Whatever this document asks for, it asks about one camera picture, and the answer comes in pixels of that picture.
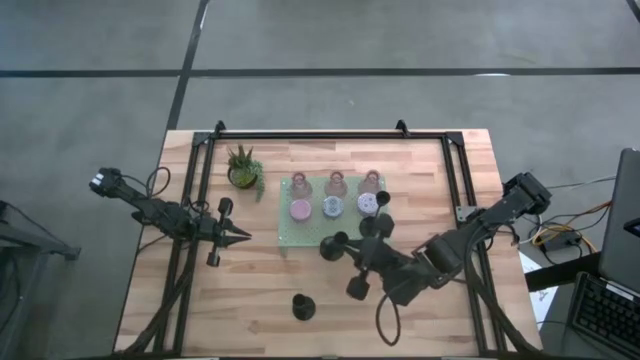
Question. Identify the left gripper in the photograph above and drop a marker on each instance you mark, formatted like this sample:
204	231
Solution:
210	231

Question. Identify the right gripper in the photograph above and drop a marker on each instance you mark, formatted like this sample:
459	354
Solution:
376	260

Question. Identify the white purple patterned round candle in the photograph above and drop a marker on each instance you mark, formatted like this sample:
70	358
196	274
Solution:
367	204

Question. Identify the grey patterned round candle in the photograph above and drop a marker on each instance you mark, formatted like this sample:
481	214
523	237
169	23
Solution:
332	207

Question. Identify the pink round candle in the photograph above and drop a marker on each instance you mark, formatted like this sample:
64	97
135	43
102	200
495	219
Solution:
300	210

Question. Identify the pink ribbed glass candle holder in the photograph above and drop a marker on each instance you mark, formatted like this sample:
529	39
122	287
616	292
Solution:
336	185
301	187
371	183

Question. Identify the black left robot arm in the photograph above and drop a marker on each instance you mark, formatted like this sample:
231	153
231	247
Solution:
155	212

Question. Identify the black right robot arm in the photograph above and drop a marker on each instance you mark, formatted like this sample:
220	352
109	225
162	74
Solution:
450	250

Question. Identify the green perforated metal shelf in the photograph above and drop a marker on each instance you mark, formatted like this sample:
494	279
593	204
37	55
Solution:
310	233

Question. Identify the potted green succulent plant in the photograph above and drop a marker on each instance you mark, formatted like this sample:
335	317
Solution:
243	175

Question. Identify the white paper sheet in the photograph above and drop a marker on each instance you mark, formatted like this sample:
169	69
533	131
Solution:
545	302

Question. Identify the grey metal cart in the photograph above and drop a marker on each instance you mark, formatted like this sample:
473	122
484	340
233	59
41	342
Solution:
30	243

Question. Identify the black desk bar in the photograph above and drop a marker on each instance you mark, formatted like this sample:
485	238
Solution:
560	272

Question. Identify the black power adapter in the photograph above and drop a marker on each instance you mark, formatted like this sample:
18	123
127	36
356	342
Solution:
562	242

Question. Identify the black keyboard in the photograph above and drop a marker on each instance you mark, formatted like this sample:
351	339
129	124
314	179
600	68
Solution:
605	315

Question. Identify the grey laptop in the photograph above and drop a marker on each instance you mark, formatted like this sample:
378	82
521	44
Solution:
620	235

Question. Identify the small black device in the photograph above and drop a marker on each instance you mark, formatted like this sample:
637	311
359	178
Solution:
633	228

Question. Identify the black frame foot bracket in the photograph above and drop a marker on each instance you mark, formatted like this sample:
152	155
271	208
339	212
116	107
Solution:
401	128
219	127

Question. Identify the grey metal bracket plate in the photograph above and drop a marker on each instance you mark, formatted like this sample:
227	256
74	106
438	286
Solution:
465	213

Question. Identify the black aluminium table frame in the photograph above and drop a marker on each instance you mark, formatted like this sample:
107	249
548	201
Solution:
325	135

